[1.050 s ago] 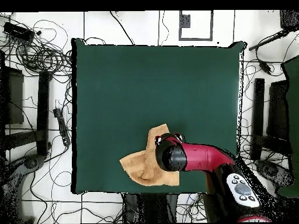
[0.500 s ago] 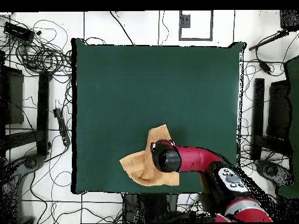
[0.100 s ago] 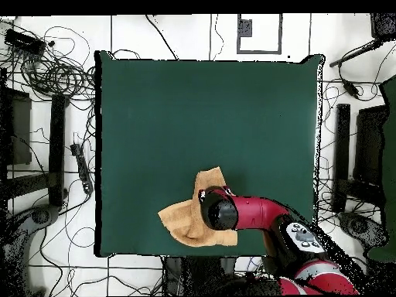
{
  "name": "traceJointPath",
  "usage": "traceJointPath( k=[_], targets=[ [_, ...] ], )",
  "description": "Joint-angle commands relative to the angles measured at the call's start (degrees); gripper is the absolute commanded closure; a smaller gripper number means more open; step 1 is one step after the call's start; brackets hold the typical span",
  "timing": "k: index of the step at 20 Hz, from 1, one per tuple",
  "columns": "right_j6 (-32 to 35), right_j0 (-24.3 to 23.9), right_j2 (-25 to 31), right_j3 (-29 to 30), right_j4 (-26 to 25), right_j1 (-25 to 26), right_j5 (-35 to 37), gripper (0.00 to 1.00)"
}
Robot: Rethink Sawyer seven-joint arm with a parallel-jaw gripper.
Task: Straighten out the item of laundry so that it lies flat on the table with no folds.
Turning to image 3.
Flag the yellow terry towel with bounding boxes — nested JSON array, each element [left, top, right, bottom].
[[157, 166, 239, 248]]

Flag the black flat box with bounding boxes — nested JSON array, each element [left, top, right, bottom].
[[0, 87, 32, 166], [353, 104, 390, 186]]

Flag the dark green table cloth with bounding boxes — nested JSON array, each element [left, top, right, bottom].
[[94, 49, 326, 259]]

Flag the black stand bar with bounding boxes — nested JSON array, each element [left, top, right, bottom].
[[334, 103, 351, 213], [48, 94, 70, 207]]

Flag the black power strip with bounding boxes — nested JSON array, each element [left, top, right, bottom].
[[70, 142, 94, 195]]

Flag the dark grey square plate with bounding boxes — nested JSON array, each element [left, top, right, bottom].
[[237, 19, 254, 38]]

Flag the black power adapter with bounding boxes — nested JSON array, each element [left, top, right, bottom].
[[342, 79, 360, 100]]

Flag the dark green hanging cloth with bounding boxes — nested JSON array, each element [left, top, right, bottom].
[[367, 73, 396, 263]]

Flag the black boom pole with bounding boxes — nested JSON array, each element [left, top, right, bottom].
[[328, 38, 386, 68]]

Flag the black speckled box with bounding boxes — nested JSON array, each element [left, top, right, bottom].
[[370, 12, 396, 40]]

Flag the black network box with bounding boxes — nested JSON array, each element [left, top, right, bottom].
[[4, 28, 47, 57]]

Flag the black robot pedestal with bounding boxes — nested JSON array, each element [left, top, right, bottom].
[[162, 255, 270, 296]]

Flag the grey floor tape frame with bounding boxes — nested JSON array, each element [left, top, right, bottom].
[[237, 12, 283, 56]]

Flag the black floor cable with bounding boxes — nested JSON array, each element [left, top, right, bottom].
[[145, 14, 179, 60]]

